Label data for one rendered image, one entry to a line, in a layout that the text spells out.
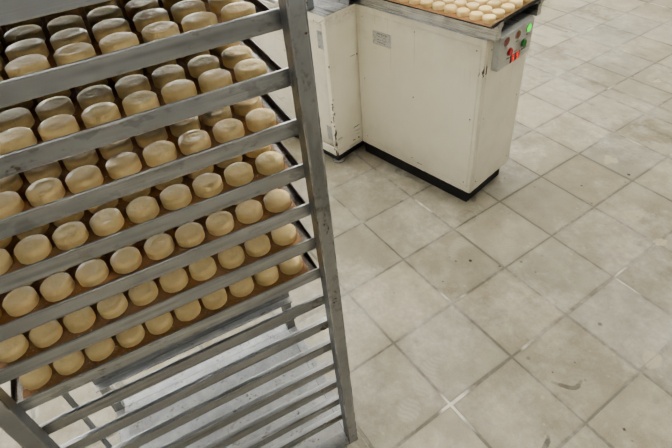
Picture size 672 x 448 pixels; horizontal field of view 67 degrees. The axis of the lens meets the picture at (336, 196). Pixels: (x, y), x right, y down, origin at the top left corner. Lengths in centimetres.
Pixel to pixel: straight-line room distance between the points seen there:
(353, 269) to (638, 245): 122
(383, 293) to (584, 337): 76
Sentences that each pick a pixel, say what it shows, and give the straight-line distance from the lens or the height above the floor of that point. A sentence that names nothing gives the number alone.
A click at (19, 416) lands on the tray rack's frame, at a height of 88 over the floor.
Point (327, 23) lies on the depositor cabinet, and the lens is 237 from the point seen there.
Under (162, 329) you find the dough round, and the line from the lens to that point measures 107.
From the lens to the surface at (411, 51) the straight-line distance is 231.
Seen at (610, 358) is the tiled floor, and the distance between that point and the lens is 212.
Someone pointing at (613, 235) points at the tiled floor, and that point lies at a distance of 255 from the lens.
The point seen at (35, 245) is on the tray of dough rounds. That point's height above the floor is 115.
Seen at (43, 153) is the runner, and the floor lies 132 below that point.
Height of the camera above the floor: 168
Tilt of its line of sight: 40 degrees down
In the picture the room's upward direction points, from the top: 6 degrees counter-clockwise
